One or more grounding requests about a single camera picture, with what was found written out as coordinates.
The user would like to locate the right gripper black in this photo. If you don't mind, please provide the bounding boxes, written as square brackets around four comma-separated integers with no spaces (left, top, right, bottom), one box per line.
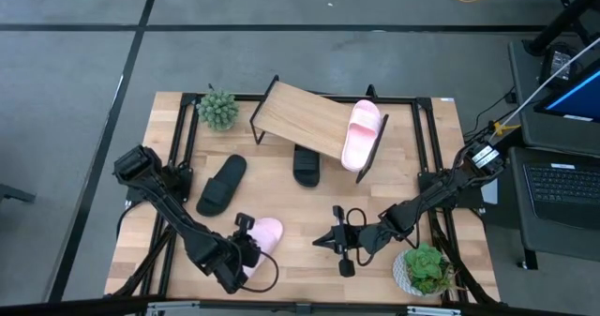
[312,205,366,278]

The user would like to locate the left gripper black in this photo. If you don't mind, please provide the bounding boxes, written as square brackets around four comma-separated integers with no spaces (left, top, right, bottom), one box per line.
[219,212,263,294]

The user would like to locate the pink rubber slide sandal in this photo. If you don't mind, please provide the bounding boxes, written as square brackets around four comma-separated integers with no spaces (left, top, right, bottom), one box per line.
[340,98,383,173]
[241,217,285,279]

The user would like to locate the black rubber slide sandal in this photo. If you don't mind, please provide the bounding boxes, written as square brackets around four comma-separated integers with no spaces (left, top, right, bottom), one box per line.
[195,154,248,218]
[292,144,322,188]

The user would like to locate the wooden shelf black metal legs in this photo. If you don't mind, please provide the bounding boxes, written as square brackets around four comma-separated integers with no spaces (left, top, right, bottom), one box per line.
[247,74,390,185]

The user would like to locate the green succulent white pot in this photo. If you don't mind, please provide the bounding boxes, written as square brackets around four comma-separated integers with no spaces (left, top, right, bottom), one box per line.
[392,242,465,297]

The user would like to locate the round green plant patterned pot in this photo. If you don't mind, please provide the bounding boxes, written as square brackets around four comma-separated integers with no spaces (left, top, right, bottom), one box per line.
[196,88,240,132]

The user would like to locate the grey side desk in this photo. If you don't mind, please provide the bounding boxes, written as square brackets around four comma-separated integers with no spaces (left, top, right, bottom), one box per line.
[508,37,600,270]

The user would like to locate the dark chair leg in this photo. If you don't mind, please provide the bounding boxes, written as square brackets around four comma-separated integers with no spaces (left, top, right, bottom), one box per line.
[0,183,37,204]

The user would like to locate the black laptop keyboard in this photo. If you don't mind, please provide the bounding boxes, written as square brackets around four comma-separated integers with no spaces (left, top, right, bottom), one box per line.
[522,160,600,233]

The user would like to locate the black box device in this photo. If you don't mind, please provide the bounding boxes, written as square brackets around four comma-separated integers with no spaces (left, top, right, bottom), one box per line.
[538,41,583,90]

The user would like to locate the monitor with blue screen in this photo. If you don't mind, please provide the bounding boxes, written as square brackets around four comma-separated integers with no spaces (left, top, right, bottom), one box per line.
[533,57,600,124]

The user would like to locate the black stand leg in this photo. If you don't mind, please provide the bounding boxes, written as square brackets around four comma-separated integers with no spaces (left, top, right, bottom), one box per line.
[522,0,600,57]

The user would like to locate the silver metal bracket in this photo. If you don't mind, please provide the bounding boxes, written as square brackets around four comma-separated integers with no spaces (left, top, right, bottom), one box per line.
[144,300,201,316]
[406,305,463,316]

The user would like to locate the black aluminium table frame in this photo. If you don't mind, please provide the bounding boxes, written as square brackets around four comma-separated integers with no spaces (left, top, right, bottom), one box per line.
[112,90,501,308]

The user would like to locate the black overhead frame beam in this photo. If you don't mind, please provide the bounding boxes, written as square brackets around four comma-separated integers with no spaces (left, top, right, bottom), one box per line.
[0,295,600,316]

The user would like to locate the yellow cable connector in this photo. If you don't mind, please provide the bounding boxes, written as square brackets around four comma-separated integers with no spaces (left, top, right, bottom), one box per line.
[491,121,521,137]

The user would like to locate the white cable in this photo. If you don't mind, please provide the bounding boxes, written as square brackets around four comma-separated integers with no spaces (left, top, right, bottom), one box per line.
[489,37,600,139]

